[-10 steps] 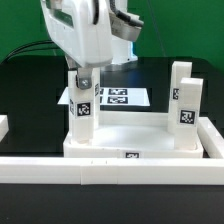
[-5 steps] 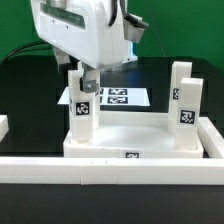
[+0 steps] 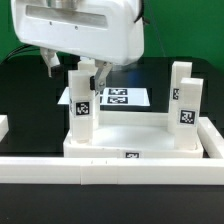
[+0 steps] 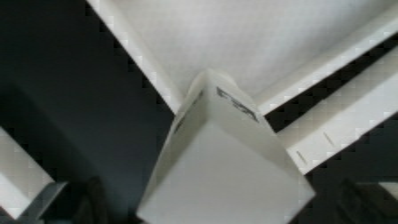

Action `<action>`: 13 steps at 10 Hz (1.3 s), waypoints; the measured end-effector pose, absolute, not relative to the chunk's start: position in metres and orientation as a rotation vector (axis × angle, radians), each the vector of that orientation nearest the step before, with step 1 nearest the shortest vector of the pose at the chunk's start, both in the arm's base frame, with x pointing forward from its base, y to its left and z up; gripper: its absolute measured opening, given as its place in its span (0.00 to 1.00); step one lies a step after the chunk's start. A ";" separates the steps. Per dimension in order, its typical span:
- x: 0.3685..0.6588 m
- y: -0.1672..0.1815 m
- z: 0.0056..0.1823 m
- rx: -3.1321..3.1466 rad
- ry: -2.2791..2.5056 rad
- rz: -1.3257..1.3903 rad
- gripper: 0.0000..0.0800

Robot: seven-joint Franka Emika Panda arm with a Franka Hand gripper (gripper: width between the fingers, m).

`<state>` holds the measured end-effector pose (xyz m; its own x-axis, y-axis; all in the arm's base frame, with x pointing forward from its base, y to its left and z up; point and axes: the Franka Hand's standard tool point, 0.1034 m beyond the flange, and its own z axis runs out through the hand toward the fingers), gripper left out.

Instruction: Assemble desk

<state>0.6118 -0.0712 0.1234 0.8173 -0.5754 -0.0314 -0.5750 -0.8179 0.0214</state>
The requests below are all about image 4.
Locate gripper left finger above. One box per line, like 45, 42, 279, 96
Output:
16, 177, 111, 224

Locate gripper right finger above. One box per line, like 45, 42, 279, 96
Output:
334, 179, 398, 224

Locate white desk leg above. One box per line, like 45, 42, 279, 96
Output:
137, 70, 315, 224

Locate white desk top tray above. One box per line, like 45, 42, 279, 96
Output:
87, 0, 398, 112

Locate white left fence piece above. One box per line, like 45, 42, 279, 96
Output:
0, 128, 59, 224

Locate white front fence wall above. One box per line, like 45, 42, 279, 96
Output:
278, 52, 398, 173

